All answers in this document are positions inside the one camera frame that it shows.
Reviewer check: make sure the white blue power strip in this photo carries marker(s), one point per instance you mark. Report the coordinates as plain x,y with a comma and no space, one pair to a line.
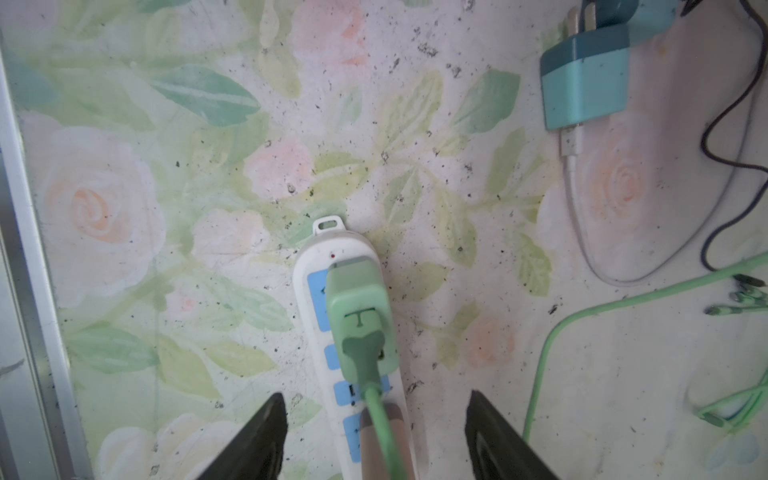
369,429

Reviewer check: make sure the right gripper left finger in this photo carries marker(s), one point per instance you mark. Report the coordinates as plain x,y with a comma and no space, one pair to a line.
257,451

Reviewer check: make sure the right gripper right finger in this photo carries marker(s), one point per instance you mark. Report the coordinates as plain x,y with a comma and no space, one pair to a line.
496,450

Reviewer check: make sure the green charger adapter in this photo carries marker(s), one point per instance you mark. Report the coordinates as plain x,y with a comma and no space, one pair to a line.
361,321

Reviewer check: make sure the teal charger adapter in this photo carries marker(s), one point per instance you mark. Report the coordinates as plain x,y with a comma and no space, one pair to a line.
585,76
644,19

